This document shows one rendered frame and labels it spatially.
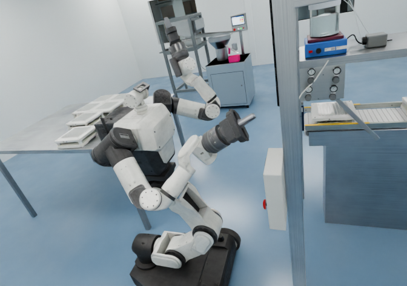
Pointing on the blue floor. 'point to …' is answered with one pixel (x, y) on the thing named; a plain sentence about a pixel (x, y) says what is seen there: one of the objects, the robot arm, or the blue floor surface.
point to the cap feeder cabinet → (232, 80)
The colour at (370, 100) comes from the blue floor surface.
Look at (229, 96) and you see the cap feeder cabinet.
